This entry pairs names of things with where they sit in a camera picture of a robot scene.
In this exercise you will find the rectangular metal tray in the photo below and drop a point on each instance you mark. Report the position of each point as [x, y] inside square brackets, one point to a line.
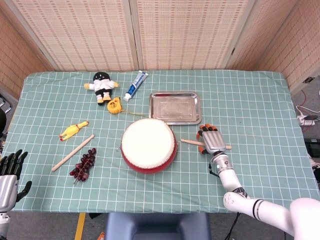
[175, 107]

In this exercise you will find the dark red grape bunch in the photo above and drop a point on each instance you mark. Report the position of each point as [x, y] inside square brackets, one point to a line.
[83, 165]

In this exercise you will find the wooden drumstick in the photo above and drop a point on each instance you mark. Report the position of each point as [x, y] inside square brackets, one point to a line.
[72, 153]
[192, 142]

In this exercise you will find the black white plush doll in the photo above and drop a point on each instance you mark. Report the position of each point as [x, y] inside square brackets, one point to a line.
[101, 86]

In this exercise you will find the blue white toothpaste tube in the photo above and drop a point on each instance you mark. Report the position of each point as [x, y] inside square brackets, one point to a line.
[133, 87]

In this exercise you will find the yellow rubber chicken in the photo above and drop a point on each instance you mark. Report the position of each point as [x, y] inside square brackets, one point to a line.
[70, 131]

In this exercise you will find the green checked tablecloth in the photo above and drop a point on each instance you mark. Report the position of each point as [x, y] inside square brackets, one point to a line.
[250, 100]

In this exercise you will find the woven folding screen panel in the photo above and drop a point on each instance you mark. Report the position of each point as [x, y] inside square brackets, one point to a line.
[15, 57]
[185, 32]
[300, 42]
[260, 32]
[82, 32]

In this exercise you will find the white power strip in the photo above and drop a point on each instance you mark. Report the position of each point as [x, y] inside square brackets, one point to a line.
[306, 121]

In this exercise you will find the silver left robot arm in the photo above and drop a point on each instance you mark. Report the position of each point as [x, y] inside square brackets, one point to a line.
[3, 222]

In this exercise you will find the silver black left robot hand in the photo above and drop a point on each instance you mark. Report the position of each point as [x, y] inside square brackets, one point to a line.
[7, 187]

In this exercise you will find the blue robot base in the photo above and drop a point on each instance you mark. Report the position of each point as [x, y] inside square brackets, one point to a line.
[157, 227]

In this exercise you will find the red and white drum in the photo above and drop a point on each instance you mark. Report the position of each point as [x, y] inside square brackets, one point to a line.
[147, 142]

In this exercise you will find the yellow tape measure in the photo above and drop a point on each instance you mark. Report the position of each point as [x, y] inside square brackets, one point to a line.
[113, 105]

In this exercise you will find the black box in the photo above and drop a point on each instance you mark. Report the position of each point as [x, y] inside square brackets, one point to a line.
[313, 147]

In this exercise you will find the black chair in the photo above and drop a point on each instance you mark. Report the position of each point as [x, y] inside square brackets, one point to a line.
[2, 122]

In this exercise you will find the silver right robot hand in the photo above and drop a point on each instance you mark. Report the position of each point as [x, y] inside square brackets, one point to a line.
[212, 141]

